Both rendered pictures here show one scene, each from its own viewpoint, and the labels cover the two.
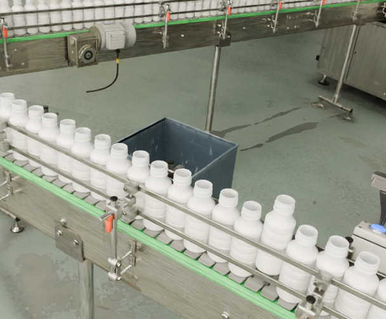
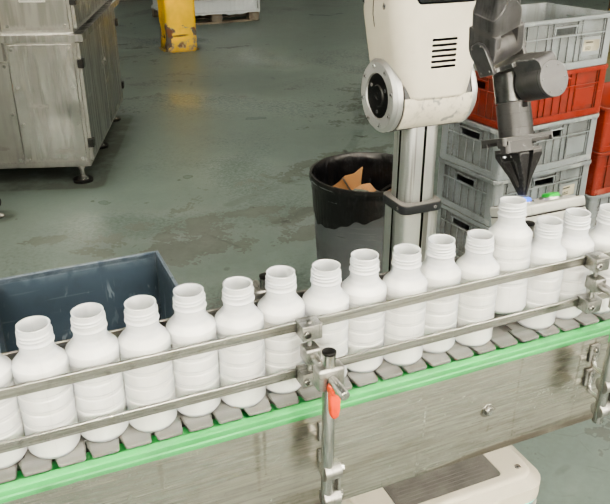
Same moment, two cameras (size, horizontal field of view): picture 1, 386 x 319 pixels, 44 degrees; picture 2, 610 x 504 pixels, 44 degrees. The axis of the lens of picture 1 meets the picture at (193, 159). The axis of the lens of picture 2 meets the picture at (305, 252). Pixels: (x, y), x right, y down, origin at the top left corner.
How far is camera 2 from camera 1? 0.89 m
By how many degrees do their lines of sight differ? 48
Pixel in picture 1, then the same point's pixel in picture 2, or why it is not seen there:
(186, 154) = (61, 322)
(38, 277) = not seen: outside the picture
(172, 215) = (374, 329)
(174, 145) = not seen: hidden behind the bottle
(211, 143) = (106, 277)
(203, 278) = (452, 381)
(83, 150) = (163, 337)
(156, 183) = (338, 295)
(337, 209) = not seen: hidden behind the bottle
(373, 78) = not seen: outside the picture
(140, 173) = (297, 301)
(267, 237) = (516, 259)
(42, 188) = (75, 484)
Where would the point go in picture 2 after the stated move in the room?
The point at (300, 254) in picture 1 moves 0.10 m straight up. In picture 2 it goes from (559, 251) to (569, 185)
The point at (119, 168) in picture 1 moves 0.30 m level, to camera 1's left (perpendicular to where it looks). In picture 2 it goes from (258, 318) to (52, 457)
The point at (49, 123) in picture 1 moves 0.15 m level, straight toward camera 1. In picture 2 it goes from (49, 337) to (176, 358)
